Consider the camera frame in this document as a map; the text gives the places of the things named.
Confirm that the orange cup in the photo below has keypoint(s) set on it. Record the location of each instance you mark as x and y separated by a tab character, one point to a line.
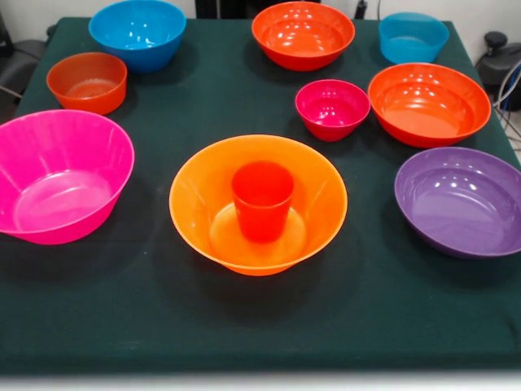
262	212

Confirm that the large yellow-orange bowl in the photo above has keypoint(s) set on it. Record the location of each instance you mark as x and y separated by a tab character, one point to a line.
203	203

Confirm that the small magenta bowl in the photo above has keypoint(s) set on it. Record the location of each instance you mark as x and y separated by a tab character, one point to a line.
331	108

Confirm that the wide red-orange bowl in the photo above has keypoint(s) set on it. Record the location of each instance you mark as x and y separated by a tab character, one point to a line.
303	40
427	106

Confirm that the small orange bowl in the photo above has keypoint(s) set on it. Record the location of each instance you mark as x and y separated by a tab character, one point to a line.
89	97

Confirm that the large pink bowl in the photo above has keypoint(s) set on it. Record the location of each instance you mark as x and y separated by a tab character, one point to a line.
61	199

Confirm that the large blue bowl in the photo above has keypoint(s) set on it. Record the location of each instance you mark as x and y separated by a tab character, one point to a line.
136	28

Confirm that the dark green tablecloth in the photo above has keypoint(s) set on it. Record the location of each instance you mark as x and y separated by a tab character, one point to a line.
260	317

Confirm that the wide purple bowl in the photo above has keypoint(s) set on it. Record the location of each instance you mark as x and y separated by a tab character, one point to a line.
456	203

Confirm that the small light blue bowl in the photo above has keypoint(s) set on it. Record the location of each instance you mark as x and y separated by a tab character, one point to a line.
411	51

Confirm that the black cylindrical plug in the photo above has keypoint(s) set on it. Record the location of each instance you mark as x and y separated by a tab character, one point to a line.
361	9

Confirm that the grey office chair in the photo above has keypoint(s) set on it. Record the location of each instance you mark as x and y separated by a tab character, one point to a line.
24	57

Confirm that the black office chair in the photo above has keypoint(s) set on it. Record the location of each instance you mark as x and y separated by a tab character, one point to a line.
500	61

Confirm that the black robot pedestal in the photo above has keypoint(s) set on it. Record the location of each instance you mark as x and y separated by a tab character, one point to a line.
224	8

